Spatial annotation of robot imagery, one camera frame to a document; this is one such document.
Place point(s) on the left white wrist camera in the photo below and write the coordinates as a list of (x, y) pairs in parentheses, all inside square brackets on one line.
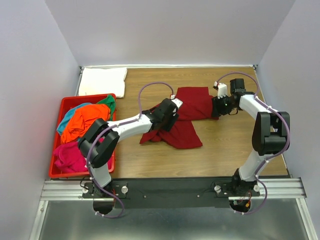
[(176, 101)]

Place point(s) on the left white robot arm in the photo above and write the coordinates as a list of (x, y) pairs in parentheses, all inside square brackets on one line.
[(99, 142)]

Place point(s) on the aluminium frame rail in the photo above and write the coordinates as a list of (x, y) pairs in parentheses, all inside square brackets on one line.
[(70, 190)]

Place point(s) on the orange t shirt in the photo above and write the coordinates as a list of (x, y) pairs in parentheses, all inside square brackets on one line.
[(82, 120)]

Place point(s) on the teal t shirt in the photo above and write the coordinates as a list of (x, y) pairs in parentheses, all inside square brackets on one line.
[(67, 117)]

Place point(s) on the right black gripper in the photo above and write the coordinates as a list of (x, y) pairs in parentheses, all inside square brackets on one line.
[(216, 109)]

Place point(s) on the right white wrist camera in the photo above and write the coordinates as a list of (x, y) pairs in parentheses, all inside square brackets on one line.
[(222, 89)]

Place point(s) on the red plastic bin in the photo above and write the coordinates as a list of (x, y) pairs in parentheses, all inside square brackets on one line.
[(66, 104)]

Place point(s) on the folded white t shirt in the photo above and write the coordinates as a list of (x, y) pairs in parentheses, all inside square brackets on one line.
[(97, 81)]

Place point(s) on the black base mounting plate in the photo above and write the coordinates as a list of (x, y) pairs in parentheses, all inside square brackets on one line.
[(185, 192)]

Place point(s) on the magenta t shirt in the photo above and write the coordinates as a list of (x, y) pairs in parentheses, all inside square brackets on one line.
[(68, 159)]

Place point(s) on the dark red t shirt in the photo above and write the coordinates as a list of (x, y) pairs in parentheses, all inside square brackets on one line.
[(197, 105)]

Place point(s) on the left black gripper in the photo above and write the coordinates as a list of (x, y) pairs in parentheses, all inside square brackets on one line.
[(173, 119)]

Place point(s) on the green t shirt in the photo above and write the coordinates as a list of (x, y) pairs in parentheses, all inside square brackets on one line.
[(111, 103)]

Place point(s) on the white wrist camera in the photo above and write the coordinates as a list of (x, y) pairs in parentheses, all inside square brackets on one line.
[(222, 89), (176, 101)]

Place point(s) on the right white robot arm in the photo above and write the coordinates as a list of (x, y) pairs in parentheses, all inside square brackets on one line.
[(270, 136)]

